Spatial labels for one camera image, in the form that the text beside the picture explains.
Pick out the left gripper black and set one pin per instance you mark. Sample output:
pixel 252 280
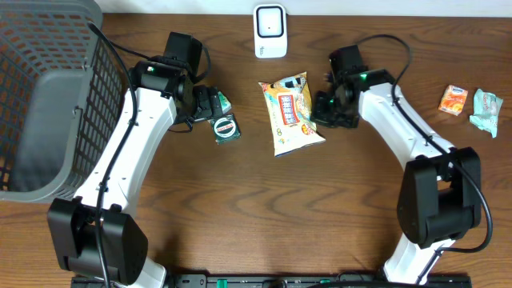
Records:
pixel 214 104

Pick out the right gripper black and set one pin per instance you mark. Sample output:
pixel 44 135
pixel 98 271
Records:
pixel 318 117

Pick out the green white packet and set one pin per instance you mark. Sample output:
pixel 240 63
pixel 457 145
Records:
pixel 224 102

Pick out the dark green round-label packet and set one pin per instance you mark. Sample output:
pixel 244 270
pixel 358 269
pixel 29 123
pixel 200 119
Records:
pixel 225 128

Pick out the large yellow snack bag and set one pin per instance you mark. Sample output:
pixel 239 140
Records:
pixel 289 104

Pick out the orange small packet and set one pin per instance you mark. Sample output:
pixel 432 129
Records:
pixel 453 100

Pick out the light blue small packet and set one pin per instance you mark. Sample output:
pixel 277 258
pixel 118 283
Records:
pixel 486 112

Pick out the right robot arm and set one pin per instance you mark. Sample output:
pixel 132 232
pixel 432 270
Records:
pixel 439 200

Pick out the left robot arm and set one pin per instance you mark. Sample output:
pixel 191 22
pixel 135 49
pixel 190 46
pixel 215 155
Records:
pixel 95 234

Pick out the white barcode scanner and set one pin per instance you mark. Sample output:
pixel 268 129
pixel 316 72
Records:
pixel 270 31

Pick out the grey plastic mesh basket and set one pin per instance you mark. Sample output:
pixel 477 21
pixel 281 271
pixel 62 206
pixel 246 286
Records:
pixel 61 97

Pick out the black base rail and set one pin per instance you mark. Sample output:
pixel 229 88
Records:
pixel 341 280

